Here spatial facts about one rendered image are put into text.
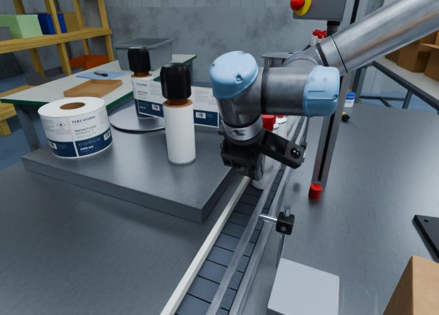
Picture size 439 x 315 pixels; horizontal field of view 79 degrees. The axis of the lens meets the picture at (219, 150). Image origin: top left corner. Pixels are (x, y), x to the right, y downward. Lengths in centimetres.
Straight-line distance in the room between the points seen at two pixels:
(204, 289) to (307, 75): 39
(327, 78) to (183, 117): 47
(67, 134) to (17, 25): 338
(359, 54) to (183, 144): 51
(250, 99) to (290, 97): 6
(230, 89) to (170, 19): 507
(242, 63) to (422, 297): 33
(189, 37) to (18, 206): 473
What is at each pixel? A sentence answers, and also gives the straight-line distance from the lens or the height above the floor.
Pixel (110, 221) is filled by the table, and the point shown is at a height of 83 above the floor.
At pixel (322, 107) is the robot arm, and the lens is 42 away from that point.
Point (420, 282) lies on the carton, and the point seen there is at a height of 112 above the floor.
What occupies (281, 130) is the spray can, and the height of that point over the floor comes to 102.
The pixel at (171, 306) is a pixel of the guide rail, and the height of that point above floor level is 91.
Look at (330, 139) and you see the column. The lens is 82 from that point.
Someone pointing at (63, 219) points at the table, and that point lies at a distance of 83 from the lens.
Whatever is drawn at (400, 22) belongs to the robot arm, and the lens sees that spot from 54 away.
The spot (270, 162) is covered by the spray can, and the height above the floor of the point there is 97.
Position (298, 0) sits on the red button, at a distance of 80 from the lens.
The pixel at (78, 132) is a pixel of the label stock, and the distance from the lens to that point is 96.
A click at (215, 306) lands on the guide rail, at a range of 42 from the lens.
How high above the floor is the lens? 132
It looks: 28 degrees down
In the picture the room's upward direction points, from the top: straight up
